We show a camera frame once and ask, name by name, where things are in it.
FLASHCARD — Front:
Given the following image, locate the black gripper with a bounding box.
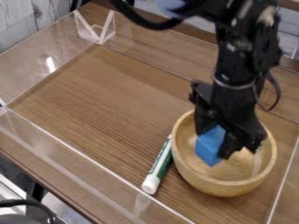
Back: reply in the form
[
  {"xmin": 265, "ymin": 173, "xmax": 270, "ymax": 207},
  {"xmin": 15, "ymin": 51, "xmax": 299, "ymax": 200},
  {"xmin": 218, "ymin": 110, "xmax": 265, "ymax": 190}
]
[{"xmin": 189, "ymin": 80, "xmax": 266, "ymax": 159}]

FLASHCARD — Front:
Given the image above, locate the blue foam block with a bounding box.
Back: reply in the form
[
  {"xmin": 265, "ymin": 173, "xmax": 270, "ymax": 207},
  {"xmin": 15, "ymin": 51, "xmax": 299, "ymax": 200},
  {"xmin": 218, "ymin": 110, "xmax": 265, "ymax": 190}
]
[{"xmin": 194, "ymin": 125, "xmax": 225, "ymax": 167}]

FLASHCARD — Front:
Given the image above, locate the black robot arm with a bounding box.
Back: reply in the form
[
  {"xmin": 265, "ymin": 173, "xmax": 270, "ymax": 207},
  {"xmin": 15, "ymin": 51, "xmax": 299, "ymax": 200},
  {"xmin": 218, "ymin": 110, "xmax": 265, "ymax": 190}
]
[{"xmin": 158, "ymin": 0, "xmax": 281, "ymax": 159}]

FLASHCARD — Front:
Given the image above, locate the brown wooden bowl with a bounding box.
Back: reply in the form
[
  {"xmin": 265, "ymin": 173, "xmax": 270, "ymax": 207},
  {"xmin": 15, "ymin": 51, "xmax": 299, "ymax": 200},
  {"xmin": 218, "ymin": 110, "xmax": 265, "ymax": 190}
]
[{"xmin": 172, "ymin": 110, "xmax": 277, "ymax": 197}]

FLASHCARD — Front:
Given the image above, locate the green white marker tube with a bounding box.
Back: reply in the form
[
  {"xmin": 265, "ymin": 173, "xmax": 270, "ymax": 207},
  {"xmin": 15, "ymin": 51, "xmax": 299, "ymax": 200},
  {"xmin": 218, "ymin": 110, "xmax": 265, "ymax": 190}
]
[{"xmin": 141, "ymin": 136, "xmax": 172, "ymax": 195}]

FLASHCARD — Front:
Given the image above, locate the black equipment with screw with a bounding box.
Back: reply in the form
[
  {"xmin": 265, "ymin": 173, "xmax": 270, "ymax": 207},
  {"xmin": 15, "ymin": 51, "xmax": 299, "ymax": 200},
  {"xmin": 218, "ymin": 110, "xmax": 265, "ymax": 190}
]
[{"xmin": 0, "ymin": 199, "xmax": 55, "ymax": 224}]

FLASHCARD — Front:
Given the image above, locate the clear acrylic enclosure wall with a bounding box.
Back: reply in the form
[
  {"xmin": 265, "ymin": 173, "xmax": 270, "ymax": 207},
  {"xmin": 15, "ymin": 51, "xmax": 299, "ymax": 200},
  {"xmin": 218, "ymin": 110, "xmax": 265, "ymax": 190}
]
[{"xmin": 0, "ymin": 4, "xmax": 299, "ymax": 224}]

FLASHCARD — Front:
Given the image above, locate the black cable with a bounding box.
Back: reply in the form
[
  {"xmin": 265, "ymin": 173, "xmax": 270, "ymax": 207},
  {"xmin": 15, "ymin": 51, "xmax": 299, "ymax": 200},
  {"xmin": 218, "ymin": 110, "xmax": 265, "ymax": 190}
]
[{"xmin": 109, "ymin": 0, "xmax": 282, "ymax": 113}]

